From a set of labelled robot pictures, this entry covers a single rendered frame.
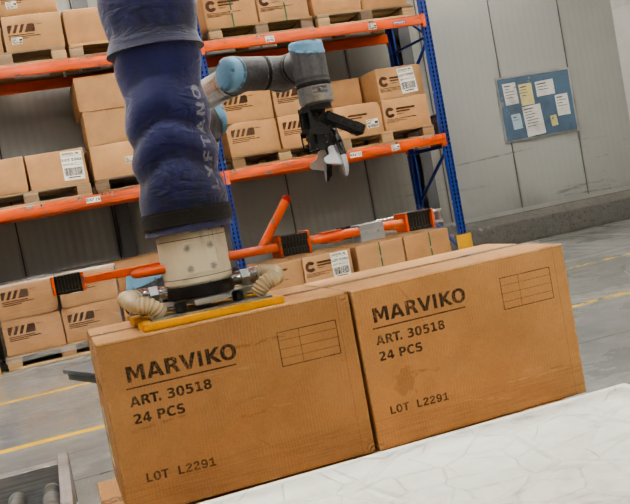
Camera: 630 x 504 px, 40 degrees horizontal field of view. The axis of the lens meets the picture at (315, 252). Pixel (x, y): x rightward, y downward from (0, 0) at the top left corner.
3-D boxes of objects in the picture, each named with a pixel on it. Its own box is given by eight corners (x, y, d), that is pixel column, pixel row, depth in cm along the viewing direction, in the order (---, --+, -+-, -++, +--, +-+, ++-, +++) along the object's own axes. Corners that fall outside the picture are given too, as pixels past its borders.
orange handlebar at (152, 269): (88, 291, 206) (85, 276, 206) (81, 287, 235) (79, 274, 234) (439, 222, 234) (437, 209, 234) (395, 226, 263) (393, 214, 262)
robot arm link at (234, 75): (137, 106, 281) (226, 47, 223) (173, 104, 288) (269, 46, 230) (143, 142, 281) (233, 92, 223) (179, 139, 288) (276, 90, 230)
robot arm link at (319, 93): (324, 88, 233) (336, 81, 224) (327, 106, 233) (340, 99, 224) (292, 93, 230) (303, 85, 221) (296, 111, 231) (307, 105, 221)
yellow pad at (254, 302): (144, 333, 198) (139, 312, 198) (138, 330, 208) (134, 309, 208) (285, 303, 209) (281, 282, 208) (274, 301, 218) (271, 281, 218)
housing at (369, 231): (361, 242, 227) (358, 225, 226) (352, 242, 233) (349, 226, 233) (386, 237, 229) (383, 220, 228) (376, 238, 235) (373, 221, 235)
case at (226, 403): (129, 520, 195) (95, 345, 193) (114, 476, 233) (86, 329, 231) (376, 452, 213) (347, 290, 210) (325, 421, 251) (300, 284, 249)
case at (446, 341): (380, 451, 213) (350, 291, 210) (327, 420, 251) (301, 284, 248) (587, 391, 231) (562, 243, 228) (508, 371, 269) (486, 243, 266)
